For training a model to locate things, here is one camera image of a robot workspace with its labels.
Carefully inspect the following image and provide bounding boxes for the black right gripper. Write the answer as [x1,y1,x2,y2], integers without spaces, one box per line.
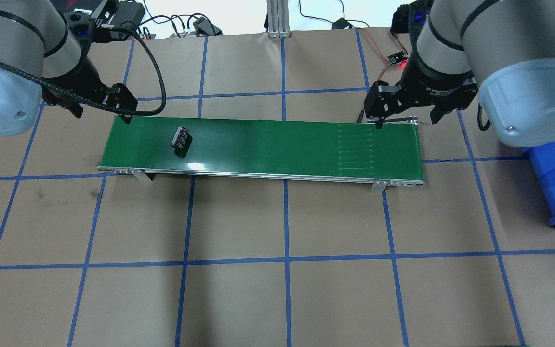
[363,47,478,130]

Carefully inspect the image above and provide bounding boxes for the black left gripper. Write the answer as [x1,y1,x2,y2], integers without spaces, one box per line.
[42,46,137,119]

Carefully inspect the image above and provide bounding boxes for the brown cylindrical capacitor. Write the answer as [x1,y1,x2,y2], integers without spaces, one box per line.
[171,127,193,158]

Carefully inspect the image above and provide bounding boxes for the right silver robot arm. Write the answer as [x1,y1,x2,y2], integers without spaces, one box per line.
[361,0,555,147]

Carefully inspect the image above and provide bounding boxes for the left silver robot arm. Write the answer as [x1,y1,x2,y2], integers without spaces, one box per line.
[0,0,137,136]

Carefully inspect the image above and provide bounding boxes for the small sensor circuit board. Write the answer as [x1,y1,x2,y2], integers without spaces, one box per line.
[387,51,409,66]

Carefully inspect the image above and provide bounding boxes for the green conveyor belt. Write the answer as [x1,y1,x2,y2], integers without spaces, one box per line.
[98,117,425,191]

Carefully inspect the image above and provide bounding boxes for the black power adapter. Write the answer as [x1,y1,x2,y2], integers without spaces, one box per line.
[92,0,145,43]

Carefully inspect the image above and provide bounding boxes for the red black power cable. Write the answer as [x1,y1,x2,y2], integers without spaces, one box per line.
[356,27,410,124]

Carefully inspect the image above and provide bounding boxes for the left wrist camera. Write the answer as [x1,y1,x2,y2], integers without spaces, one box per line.
[62,11,112,43]

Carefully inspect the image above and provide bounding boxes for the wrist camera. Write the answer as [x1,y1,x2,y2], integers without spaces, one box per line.
[390,0,434,37]
[62,11,112,43]

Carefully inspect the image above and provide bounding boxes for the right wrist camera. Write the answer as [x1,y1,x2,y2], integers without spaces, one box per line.
[390,0,434,37]

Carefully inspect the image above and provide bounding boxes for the aluminium frame post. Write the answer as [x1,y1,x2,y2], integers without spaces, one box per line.
[266,0,291,38]

